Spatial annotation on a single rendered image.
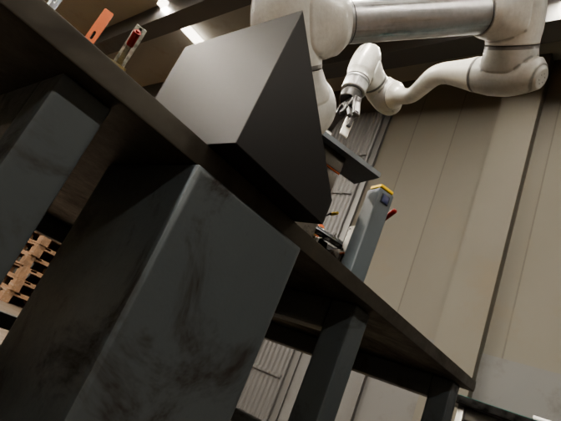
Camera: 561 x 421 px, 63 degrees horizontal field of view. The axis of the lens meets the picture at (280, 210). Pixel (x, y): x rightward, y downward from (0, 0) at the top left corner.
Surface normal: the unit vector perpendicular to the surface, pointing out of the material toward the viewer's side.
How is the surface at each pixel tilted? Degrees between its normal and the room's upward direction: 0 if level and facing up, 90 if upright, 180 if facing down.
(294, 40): 90
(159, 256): 90
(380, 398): 90
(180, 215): 90
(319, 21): 115
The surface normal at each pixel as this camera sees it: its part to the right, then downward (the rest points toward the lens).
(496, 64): -0.78, 0.42
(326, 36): 0.40, 0.46
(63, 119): 0.73, 0.07
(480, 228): -0.57, -0.50
